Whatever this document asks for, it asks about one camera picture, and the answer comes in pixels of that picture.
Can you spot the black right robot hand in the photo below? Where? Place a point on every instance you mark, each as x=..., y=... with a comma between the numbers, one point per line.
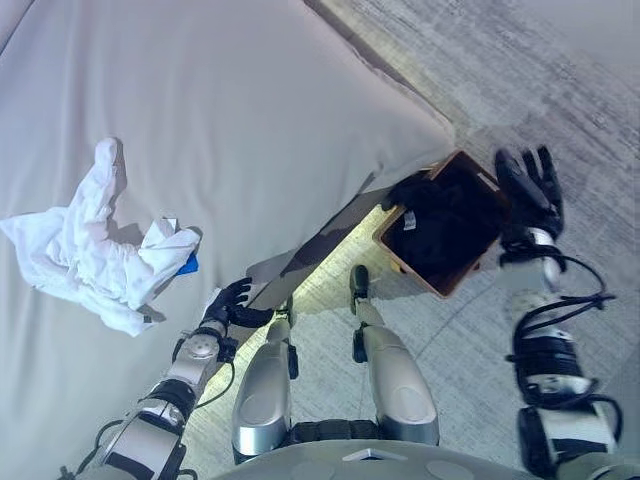
x=537, y=195

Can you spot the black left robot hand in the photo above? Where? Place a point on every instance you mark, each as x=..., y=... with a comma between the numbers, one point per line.
x=232, y=302

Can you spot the black garment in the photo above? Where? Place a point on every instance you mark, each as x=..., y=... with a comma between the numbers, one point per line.
x=440, y=225

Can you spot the white garment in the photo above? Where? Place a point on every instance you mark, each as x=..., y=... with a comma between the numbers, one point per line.
x=85, y=250

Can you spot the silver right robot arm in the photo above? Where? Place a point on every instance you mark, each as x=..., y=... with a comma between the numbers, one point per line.
x=545, y=345

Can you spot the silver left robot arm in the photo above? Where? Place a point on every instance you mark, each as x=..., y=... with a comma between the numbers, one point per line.
x=197, y=350

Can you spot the brown wooden laundry basket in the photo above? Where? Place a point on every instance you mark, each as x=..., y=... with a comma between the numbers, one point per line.
x=435, y=285

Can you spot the small bright blue cloth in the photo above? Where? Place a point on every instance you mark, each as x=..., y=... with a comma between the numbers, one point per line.
x=190, y=264

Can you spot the silver left robot leg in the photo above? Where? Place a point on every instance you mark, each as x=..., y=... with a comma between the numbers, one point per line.
x=262, y=390

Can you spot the silver robot leg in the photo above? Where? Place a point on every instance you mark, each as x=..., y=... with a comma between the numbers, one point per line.
x=262, y=390
x=395, y=380

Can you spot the grey streaked rug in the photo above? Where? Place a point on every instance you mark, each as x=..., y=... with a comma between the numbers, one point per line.
x=475, y=350

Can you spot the silver right robot leg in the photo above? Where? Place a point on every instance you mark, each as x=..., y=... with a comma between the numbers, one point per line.
x=395, y=380

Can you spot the grey robot torso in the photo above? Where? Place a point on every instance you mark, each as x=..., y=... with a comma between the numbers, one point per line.
x=310, y=467

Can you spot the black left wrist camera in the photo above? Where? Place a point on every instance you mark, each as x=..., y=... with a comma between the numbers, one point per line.
x=228, y=348

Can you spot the brown bed frame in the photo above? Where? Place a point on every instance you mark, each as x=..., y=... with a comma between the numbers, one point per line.
x=300, y=260

